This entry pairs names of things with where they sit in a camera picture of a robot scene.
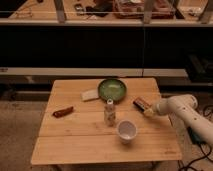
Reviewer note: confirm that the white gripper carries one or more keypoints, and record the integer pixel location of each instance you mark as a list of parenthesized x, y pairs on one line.
[(160, 108)]

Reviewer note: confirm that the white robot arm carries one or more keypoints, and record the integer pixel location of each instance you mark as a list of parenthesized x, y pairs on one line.
[(184, 106)]

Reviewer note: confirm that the white sponge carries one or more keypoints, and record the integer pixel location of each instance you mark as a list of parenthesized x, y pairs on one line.
[(90, 95)]

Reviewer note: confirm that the white paper cup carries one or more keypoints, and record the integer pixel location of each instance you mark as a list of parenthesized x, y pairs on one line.
[(126, 131)]

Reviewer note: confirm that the small clear bottle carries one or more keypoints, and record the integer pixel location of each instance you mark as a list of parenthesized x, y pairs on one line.
[(109, 113)]

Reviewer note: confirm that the green round plate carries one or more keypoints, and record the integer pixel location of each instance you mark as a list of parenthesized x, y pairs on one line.
[(114, 89)]

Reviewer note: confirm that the blue power box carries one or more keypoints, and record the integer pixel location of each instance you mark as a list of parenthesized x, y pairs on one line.
[(195, 138)]

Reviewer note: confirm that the wooden folding table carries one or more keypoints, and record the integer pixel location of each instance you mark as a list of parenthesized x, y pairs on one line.
[(82, 136)]

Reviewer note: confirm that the brown sausage toy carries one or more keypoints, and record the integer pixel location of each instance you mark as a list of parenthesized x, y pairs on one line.
[(63, 112)]

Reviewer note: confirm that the red tray on shelf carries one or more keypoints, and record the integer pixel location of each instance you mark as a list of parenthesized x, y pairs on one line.
[(135, 9)]

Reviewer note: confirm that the black device on shelf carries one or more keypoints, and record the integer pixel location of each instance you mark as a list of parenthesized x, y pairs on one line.
[(79, 9)]

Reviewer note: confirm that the metal shelf rack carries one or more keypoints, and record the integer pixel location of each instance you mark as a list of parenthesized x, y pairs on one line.
[(50, 43)]

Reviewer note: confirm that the eyeglasses on shelf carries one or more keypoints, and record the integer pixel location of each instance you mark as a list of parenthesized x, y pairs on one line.
[(23, 13)]

